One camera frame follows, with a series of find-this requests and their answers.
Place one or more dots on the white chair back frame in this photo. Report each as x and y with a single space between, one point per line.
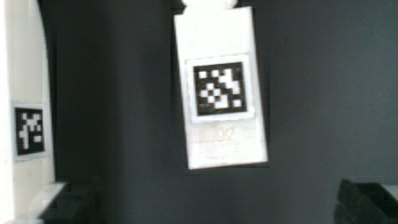
28 171

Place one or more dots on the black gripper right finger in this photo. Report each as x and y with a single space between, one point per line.
367 204

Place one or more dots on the white chair leg block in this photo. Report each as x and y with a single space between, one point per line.
223 110

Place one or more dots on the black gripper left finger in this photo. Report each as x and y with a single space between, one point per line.
76 207

